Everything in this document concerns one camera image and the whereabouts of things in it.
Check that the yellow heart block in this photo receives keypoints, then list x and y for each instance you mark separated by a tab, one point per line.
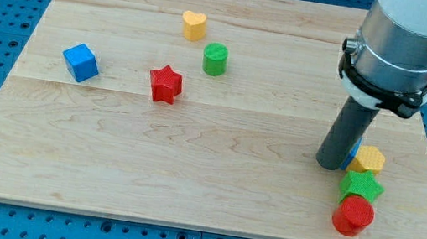
194	25

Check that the red cylinder block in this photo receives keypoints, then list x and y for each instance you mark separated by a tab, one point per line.
353	215

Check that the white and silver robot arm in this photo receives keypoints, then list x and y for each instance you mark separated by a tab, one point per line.
384	65

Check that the blue cube block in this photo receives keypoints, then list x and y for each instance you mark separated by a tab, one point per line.
81	62

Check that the blue block behind rod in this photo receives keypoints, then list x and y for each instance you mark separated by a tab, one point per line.
346	165

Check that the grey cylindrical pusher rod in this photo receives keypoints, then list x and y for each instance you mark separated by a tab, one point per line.
352	121

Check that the wooden board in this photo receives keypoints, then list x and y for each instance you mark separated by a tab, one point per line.
235	153

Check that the red star block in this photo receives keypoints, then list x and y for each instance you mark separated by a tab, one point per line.
166	84

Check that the green star block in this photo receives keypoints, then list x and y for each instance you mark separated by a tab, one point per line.
360	183

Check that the yellow hexagon block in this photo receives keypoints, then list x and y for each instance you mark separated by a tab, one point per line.
367	158

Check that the green cylinder block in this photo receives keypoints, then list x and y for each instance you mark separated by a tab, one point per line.
215	59

